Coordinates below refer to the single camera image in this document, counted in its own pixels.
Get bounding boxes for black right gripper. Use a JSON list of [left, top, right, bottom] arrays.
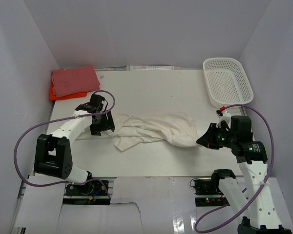
[[196, 122, 236, 149]]

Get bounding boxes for white t shirt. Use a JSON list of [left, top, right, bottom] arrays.
[[106, 113, 204, 152]]

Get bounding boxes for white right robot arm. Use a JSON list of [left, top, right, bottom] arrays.
[[194, 107, 291, 234]]

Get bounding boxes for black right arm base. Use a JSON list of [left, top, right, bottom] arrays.
[[189, 178, 229, 207]]

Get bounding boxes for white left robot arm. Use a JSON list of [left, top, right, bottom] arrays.
[[34, 94, 115, 195]]

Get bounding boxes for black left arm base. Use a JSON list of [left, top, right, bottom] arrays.
[[63, 180, 113, 206]]

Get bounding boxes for folded red t shirt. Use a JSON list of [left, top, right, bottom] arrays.
[[51, 65, 100, 97]]

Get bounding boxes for folded orange t shirt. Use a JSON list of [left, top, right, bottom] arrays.
[[49, 83, 87, 101]]

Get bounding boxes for white perforated plastic basket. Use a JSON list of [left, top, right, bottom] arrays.
[[203, 58, 253, 108]]

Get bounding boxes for papers at table back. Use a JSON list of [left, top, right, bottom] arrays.
[[126, 65, 174, 71]]

